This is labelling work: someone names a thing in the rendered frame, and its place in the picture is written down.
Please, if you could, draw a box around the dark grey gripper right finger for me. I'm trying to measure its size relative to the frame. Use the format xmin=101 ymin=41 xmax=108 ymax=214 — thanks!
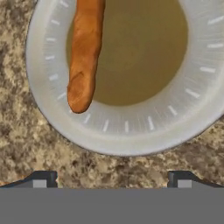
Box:
xmin=167 ymin=171 xmax=224 ymax=189

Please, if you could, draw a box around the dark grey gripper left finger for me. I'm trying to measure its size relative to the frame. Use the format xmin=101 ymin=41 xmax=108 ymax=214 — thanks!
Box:
xmin=0 ymin=171 xmax=59 ymax=189

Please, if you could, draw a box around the brown baguette bread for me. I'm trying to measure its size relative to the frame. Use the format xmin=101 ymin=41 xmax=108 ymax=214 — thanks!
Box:
xmin=66 ymin=0 xmax=107 ymax=115

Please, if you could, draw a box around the white plate with olive centre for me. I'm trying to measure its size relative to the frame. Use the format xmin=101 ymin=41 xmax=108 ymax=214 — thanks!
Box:
xmin=25 ymin=0 xmax=224 ymax=157

